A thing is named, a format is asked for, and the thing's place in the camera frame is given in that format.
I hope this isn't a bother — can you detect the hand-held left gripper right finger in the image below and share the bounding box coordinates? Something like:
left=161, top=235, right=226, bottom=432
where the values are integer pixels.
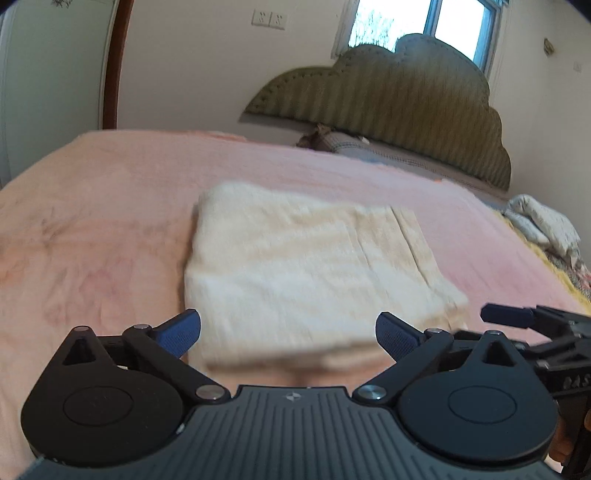
left=353, top=311, right=525, bottom=407

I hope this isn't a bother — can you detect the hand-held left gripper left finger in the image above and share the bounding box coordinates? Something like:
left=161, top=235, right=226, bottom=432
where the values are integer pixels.
left=60, top=309, right=232, bottom=406

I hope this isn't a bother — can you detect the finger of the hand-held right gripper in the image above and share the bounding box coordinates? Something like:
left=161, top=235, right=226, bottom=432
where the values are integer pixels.
left=480, top=303, right=591, bottom=341
left=508, top=339, right=561, bottom=372

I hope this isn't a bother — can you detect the cream white towel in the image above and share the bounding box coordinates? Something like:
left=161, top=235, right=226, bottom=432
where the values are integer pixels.
left=184, top=181, right=472, bottom=371

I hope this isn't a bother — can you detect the person's right hand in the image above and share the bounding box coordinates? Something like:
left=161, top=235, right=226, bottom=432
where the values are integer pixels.
left=547, top=408, right=574, bottom=466

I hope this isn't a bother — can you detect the yellow bed sheet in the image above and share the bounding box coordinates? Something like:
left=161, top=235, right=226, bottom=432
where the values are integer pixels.
left=496, top=209, right=591, bottom=317

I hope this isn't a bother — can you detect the floral crumpled quilt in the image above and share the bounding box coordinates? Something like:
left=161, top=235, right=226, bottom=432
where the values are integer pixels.
left=504, top=194, right=583, bottom=266

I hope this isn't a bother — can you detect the pink blanket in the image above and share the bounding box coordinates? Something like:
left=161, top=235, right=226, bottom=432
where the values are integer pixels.
left=0, top=129, right=589, bottom=474

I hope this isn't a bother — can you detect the grey pillow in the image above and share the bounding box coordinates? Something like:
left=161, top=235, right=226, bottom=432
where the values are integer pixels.
left=297, top=124, right=509, bottom=200

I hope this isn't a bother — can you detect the green padded headboard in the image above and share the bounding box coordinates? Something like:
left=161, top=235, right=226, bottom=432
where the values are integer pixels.
left=245, top=34, right=512, bottom=191

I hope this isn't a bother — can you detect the window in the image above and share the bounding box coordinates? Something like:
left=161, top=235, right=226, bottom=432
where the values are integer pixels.
left=332, top=0, right=505, bottom=79

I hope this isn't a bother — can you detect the white flower-print wardrobe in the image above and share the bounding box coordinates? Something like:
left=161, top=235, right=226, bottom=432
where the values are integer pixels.
left=0, top=0, right=122, bottom=185

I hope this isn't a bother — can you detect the brown wooden frame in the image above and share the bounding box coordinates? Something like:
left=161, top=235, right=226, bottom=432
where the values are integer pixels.
left=102, top=0, right=136, bottom=131

